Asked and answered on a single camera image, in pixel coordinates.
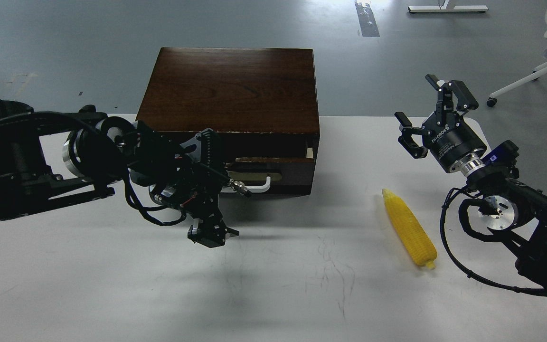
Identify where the black tape strip on floor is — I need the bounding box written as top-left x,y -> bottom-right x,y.
354,0 -> 380,38

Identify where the dark wooden drawer cabinet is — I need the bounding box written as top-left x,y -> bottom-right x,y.
135,47 -> 321,197

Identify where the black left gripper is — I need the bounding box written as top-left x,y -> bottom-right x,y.
152,128 -> 240,247

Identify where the yellow corn cob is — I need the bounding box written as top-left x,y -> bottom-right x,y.
382,188 -> 438,270

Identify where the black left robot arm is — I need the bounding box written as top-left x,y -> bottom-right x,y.
0,99 -> 251,247

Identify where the wooden drawer with white handle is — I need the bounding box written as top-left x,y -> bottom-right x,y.
225,147 -> 318,196

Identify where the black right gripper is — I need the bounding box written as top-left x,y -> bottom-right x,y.
394,74 -> 486,173

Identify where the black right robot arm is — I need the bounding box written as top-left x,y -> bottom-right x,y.
395,74 -> 547,297

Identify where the white desk foot bar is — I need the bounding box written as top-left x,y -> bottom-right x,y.
407,0 -> 489,14

